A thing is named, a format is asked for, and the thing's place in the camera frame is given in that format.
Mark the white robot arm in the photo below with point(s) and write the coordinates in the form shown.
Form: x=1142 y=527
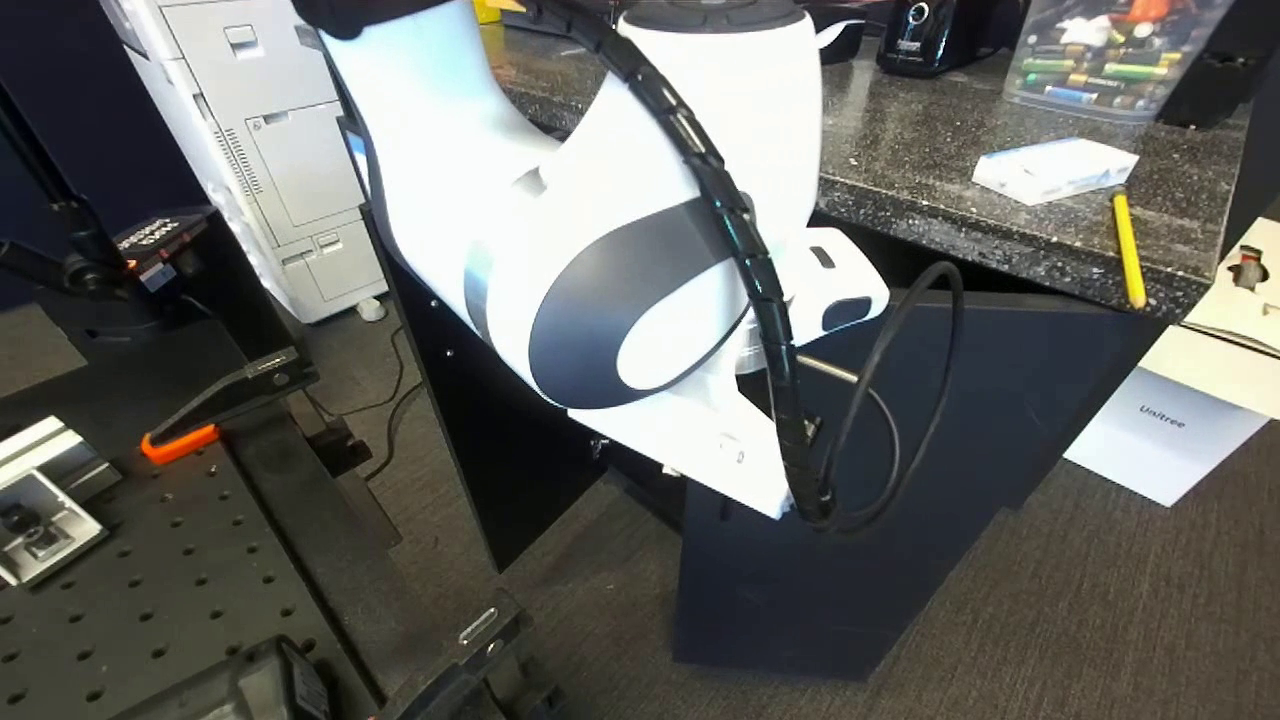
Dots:
x=650 y=273

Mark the open left cabinet door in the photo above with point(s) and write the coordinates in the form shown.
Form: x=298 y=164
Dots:
x=521 y=462

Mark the black cabinet with granite top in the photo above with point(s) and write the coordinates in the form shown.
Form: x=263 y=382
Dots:
x=956 y=164

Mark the white filing cabinet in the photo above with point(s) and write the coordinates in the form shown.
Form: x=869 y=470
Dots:
x=254 y=111

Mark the black speaker device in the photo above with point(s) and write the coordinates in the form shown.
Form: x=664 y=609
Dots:
x=928 y=38

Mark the white notepad on counter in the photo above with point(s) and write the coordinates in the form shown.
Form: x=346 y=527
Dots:
x=1055 y=168

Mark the yellow pencil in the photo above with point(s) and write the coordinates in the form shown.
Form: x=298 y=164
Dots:
x=1129 y=254

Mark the black perforated breadboard table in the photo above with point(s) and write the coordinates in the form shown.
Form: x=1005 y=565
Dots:
x=189 y=573

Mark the white paper on floor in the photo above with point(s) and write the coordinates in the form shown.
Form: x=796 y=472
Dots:
x=1162 y=436

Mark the clear box of batteries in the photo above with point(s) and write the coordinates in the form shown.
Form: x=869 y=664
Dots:
x=1109 y=56

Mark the white box with penguin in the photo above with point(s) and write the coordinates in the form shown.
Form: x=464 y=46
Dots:
x=1228 y=342

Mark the black clamp orange handle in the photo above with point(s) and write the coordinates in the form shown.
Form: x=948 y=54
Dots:
x=201 y=422

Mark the silver metal bracket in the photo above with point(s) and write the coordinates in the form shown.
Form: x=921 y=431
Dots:
x=51 y=472

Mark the black camera stand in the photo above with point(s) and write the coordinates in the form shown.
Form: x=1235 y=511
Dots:
x=112 y=287

